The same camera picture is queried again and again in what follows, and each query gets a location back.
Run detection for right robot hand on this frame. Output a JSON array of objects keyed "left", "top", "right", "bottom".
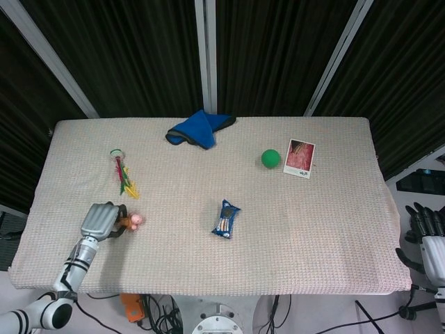
[{"left": 395, "top": 202, "right": 445, "bottom": 293}]

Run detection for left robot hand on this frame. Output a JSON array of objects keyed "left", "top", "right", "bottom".
[{"left": 80, "top": 201, "right": 128, "bottom": 244}]

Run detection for orange pink toy turtle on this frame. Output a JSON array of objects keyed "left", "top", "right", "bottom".
[{"left": 116, "top": 212, "right": 145, "bottom": 232}]

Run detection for round white robot base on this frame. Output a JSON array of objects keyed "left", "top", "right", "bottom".
[{"left": 191, "top": 303, "right": 243, "bottom": 334}]

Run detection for feather shuttlecock toy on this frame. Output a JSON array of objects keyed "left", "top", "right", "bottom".
[{"left": 110, "top": 148, "right": 141, "bottom": 200}]

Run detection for black box device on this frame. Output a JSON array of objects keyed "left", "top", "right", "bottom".
[{"left": 396, "top": 168, "right": 445, "bottom": 196}]

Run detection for orange device on floor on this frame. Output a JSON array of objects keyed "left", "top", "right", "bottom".
[{"left": 120, "top": 293, "right": 144, "bottom": 323}]

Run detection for black tripod leg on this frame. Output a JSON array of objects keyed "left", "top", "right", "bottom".
[{"left": 354, "top": 299, "right": 387, "bottom": 334}]

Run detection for beige woven tablecloth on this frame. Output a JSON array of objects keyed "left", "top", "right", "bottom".
[{"left": 8, "top": 116, "right": 413, "bottom": 296}]

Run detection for blue snack packet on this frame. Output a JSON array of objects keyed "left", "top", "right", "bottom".
[{"left": 211, "top": 198, "right": 241, "bottom": 240}]

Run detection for blue folded cloth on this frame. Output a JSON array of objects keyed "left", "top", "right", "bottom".
[{"left": 165, "top": 109, "right": 237, "bottom": 151}]

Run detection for photo card with red picture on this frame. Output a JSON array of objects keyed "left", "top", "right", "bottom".
[{"left": 282, "top": 138, "right": 316, "bottom": 180}]

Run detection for green ball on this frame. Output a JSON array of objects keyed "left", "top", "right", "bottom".
[{"left": 261, "top": 149, "right": 282, "bottom": 170}]

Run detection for black floor cables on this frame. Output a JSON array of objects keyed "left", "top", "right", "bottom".
[{"left": 137, "top": 294, "right": 184, "bottom": 334}]

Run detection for grey metal frame post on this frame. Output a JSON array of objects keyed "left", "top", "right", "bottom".
[
  {"left": 302, "top": 0, "right": 375, "bottom": 118},
  {"left": 0, "top": 0, "right": 101, "bottom": 120},
  {"left": 194, "top": 0, "right": 218, "bottom": 114}
]

